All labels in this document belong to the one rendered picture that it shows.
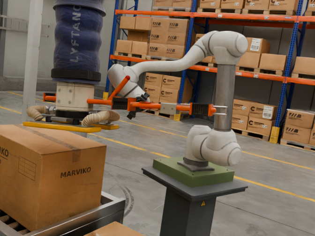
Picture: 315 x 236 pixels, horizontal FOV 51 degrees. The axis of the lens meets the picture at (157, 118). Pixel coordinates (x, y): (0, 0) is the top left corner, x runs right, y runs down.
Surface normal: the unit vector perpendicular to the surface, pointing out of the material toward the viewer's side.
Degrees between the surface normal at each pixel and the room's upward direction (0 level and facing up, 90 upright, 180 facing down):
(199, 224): 90
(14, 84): 90
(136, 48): 92
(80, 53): 67
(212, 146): 94
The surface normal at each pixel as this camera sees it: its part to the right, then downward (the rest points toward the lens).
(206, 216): 0.61, 0.20
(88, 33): 0.55, -0.27
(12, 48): 0.84, 0.19
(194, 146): -0.79, 0.00
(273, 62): -0.45, 0.13
